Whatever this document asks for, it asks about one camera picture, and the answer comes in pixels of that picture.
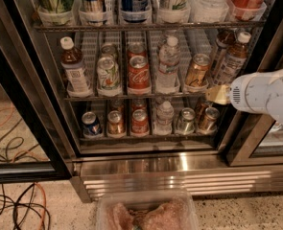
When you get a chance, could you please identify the rear gold can bottom right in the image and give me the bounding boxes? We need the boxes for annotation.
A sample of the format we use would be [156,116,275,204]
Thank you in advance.
[195,99,212,118]

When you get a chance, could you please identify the small water bottle bottom shelf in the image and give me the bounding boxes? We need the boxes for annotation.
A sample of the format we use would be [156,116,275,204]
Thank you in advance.
[154,101,174,135]

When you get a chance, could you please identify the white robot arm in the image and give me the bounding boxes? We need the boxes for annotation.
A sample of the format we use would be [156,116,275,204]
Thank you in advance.
[205,69,283,126]

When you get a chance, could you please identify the red can bottom shelf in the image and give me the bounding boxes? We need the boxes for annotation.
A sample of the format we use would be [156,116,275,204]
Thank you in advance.
[131,109,149,135]

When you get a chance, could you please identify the rear white green can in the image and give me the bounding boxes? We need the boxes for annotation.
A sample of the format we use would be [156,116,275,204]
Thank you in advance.
[101,43,118,59]

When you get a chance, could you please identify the red Coca-Cola can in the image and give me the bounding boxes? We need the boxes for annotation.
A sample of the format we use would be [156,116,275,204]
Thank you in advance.
[128,56,150,89]

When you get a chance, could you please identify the silver green can bottom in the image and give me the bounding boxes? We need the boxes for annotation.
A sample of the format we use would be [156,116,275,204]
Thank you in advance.
[176,107,195,134]

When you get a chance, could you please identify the clear plastic bin with cloth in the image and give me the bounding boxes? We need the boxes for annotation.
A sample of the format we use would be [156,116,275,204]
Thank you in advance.
[96,189,199,230]

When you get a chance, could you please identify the gold soda can middle shelf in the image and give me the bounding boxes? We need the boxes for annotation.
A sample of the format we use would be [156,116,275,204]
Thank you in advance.
[185,54,210,87]

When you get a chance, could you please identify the orange cable on floor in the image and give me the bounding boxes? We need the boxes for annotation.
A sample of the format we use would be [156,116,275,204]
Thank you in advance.
[32,182,48,230]

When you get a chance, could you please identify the blue Pepsi can bottom shelf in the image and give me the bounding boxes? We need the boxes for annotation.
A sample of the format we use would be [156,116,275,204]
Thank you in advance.
[82,111,102,136]

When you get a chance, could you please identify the clear water bottle middle shelf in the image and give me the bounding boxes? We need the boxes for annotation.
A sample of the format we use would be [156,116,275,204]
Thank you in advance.
[157,35,180,88]

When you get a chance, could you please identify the rear red cola can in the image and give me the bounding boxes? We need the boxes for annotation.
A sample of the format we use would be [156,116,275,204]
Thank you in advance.
[127,42,147,59]

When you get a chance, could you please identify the open glass fridge door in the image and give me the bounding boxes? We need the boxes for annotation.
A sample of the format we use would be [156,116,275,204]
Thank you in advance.
[0,48,70,184]

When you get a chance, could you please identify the gold can bottom left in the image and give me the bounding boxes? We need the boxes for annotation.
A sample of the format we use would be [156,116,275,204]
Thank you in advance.
[107,110,126,134]

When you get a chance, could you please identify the black cables on floor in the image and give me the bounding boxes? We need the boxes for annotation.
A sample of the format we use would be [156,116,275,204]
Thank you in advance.
[0,183,51,230]

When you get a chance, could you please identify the left tea bottle white cap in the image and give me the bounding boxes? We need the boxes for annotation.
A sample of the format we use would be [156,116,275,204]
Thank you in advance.
[60,36,90,92]

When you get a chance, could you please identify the gold can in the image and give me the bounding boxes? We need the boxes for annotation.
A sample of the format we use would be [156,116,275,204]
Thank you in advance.
[198,107,220,133]
[195,99,212,118]
[107,110,126,134]

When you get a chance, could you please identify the stainless steel fridge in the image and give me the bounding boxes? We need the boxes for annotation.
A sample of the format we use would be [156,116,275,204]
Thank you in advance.
[0,0,283,202]

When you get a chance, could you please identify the white green soda can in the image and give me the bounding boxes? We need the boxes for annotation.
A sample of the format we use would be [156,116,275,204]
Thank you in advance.
[97,56,120,90]

